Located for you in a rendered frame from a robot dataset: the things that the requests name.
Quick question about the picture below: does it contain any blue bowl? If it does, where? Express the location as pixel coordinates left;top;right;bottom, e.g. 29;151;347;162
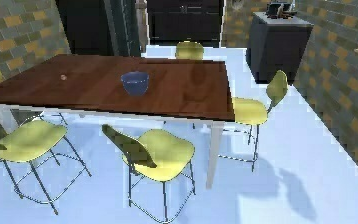
120;70;150;97

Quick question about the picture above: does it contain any black cupboard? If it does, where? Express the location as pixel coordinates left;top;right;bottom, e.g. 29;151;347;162
146;0;225;48

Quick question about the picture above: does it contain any brown wooden dining table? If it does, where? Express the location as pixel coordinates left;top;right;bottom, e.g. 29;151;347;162
0;54;236;190

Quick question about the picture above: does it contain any dark room door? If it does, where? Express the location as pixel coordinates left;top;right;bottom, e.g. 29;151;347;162
102;0;142;58

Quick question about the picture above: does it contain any black cabinet with grey top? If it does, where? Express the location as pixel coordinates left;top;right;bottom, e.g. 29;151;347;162
245;11;315;85

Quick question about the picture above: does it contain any black toaster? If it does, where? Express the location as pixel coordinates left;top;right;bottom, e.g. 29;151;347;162
265;1;299;19

